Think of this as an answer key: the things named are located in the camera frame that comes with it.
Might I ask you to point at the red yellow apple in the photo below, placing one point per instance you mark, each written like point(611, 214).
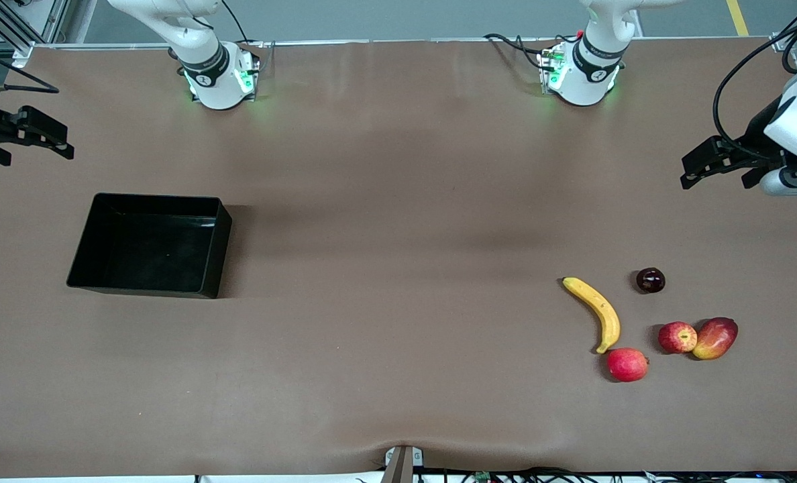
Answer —
point(677, 337)

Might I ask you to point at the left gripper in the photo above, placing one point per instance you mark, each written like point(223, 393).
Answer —
point(758, 136)

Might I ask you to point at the small green circuit board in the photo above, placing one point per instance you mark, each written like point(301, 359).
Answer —
point(483, 477)

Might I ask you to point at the yellow banana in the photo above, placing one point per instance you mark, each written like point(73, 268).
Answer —
point(603, 312)

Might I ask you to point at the red round apple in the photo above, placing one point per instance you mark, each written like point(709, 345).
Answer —
point(627, 365)

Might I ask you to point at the red yellow mango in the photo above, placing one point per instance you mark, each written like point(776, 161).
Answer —
point(715, 338)

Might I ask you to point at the dark purple round fruit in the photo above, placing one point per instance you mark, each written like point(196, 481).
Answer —
point(650, 280)

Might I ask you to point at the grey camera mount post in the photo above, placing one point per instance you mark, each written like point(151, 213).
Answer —
point(402, 466)

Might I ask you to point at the black plastic box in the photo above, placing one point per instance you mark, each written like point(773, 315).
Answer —
point(150, 248)

